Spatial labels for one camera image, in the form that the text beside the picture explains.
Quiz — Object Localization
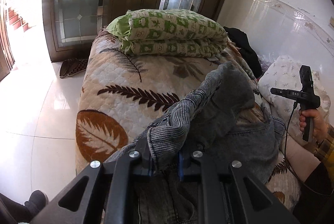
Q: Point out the green patterned folded blanket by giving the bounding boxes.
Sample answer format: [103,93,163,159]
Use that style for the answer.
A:
[105,9,228,58]

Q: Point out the white patterned pillow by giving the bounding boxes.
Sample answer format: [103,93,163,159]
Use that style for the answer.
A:
[257,54,332,146]

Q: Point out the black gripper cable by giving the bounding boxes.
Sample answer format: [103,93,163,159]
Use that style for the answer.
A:
[283,101,306,184]

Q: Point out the person's dark shoe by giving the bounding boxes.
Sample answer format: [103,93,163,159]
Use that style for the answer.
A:
[24,190,49,218]

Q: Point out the grey denim pants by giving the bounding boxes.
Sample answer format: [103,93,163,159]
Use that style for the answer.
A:
[111,62,270,223]

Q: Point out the leaf pattern bed quilt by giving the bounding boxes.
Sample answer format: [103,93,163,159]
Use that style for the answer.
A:
[75,31,301,210]

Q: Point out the right forearm yellow plaid sleeve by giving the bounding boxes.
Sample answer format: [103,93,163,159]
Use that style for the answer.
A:
[281,123,334,213]

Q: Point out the black garment by wall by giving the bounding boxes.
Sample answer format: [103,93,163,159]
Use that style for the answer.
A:
[224,27,262,79]

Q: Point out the dark slippers on floor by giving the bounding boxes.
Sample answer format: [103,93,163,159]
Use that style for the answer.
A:
[59,58,88,79]

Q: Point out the person's right hand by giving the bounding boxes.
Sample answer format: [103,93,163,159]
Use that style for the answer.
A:
[299,109,328,143]

